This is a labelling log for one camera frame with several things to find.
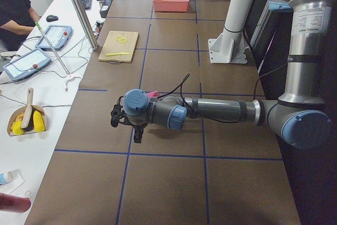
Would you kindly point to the yellow plastic knife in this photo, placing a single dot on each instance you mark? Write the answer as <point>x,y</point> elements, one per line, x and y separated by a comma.
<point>117,54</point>

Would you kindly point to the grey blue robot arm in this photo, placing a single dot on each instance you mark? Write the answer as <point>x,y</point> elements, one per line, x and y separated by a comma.
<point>296,116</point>

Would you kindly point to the metal rod with green tip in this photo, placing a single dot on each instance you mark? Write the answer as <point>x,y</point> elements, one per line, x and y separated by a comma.
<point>52,48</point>

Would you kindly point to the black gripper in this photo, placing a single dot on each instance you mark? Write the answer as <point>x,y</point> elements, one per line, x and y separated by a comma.
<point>136,127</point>

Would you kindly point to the bamboo cutting board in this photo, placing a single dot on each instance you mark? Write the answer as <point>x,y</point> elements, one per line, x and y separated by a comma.
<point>111,45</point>

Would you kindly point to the white blue small bottle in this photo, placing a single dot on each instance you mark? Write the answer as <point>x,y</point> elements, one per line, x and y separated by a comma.
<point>6,177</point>

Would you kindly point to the aluminium frame post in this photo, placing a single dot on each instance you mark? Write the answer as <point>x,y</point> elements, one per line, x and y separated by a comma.
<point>81,13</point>

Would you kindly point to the near blue teach pendant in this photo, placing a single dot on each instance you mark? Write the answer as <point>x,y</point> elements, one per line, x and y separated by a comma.
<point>27,65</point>

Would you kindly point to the dark red bottle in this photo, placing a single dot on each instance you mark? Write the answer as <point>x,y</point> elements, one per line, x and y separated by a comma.
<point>11,203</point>

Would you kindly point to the person in black shirt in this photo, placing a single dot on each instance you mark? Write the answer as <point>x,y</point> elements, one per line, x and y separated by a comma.
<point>18,19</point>

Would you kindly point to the lemon slice near board edge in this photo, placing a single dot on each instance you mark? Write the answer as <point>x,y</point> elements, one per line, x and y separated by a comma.
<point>119,37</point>

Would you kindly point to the blue teach pendant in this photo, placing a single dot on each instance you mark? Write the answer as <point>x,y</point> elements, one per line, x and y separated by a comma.
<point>57,35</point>
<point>27,65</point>

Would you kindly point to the far blue teach pendant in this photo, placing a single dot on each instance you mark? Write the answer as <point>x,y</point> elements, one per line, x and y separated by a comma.
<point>57,35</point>

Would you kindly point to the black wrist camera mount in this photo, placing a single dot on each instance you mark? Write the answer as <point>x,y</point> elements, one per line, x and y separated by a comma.
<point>118,115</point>

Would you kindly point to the pink grey cleaning cloth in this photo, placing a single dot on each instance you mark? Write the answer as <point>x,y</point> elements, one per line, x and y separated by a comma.
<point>153,94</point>

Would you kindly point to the black computer mouse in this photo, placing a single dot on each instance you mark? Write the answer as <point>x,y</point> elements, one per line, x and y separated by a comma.
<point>51,18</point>

